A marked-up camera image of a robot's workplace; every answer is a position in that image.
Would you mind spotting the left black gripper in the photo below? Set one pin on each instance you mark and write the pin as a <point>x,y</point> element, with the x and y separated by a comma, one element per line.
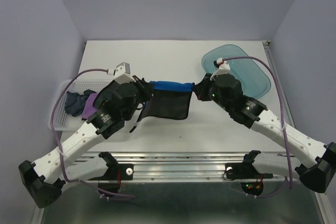
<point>146,87</point>

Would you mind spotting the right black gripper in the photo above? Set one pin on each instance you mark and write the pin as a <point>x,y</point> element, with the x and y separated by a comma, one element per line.
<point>201,87</point>

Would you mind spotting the blue microfiber towel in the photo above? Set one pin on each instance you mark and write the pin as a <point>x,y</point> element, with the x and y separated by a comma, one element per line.
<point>171,100</point>

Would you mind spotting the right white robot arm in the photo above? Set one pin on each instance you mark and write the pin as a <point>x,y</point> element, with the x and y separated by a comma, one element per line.
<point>307,160</point>

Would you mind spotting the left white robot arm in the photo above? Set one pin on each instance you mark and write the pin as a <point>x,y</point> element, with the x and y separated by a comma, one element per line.
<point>49,176</point>

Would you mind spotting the purple microfiber towel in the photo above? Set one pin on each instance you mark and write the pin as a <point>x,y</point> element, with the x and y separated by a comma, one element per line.
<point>89,108</point>

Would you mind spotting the teal translucent plastic tray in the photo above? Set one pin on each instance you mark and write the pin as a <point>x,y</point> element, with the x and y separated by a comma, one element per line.
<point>255,83</point>

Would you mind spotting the dark grey towel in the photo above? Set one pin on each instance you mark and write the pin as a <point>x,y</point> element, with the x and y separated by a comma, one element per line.
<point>75,102</point>

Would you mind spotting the white perforated plastic basket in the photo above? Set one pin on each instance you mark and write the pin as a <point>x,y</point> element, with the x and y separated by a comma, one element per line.
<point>65,122</point>

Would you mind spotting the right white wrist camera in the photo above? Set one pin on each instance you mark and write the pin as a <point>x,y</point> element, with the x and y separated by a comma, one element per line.
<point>221,67</point>

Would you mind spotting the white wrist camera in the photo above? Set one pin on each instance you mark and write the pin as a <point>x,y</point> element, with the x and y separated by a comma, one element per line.
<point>121,74</point>
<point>221,67</point>

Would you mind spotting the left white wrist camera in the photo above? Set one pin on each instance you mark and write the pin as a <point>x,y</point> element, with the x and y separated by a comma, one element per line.
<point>121,74</point>

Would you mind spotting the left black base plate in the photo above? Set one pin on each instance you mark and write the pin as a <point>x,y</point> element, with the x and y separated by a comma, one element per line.
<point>118,172</point>

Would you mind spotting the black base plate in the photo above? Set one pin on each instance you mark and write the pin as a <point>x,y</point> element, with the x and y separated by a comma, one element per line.
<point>234,171</point>
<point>118,172</point>

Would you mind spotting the aluminium extrusion rail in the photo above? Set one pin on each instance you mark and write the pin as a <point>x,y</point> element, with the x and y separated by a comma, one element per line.
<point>157,167</point>

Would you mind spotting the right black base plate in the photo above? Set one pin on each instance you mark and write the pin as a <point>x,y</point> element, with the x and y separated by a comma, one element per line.
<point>234,171</point>

